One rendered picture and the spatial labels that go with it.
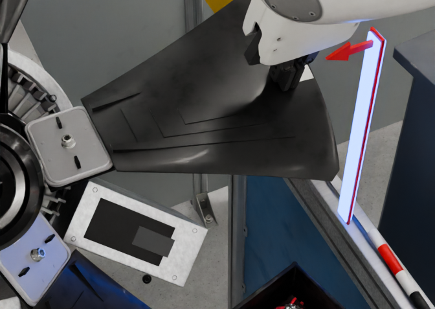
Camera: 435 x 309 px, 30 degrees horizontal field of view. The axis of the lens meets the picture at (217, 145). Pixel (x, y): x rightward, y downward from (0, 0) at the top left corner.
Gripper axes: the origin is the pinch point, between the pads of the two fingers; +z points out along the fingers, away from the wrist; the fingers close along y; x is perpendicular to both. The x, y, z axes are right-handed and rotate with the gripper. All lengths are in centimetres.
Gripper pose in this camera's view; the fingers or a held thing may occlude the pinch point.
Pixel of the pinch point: (287, 67)
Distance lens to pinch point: 81.6
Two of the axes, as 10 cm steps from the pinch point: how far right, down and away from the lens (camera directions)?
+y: -9.0, 3.2, -2.8
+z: -1.3, 4.4, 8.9
